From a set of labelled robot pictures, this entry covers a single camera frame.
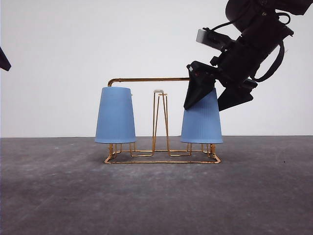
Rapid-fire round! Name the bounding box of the black gripper finger behind cup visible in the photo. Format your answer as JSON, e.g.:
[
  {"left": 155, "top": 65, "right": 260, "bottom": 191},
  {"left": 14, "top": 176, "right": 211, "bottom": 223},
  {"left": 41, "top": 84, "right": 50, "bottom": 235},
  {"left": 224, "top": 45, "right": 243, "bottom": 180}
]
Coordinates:
[{"left": 0, "top": 47, "right": 11, "bottom": 71}]

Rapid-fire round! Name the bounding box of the blue ribbed cup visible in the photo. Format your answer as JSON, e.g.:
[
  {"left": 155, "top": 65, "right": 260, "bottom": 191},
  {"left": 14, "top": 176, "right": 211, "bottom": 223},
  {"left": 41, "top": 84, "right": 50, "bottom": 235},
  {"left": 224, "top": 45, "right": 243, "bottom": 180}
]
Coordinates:
[
  {"left": 180, "top": 88, "right": 223, "bottom": 144},
  {"left": 95, "top": 86, "right": 136, "bottom": 144}
]

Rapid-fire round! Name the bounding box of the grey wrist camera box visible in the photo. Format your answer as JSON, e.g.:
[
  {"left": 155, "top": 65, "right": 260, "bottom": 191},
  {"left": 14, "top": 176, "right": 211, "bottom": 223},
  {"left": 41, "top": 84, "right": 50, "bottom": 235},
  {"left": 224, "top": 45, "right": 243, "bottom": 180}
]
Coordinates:
[{"left": 196, "top": 27, "right": 224, "bottom": 48}]

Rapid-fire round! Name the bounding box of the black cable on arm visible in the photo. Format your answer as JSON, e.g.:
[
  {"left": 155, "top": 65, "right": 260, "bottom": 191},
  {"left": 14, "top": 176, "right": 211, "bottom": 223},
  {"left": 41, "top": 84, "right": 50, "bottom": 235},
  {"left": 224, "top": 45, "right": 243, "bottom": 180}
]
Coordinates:
[{"left": 250, "top": 12, "right": 291, "bottom": 82}]

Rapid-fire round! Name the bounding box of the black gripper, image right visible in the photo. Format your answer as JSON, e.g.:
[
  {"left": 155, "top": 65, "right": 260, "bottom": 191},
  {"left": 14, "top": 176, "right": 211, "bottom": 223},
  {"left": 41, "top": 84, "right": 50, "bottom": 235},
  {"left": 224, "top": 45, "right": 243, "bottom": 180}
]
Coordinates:
[{"left": 184, "top": 34, "right": 281, "bottom": 112}]

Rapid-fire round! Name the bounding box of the gold wire cup rack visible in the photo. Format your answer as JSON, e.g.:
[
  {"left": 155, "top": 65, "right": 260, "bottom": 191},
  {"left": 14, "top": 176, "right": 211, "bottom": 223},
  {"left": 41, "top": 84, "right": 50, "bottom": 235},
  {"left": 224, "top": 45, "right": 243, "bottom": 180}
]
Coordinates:
[{"left": 104, "top": 77, "right": 221, "bottom": 164}]

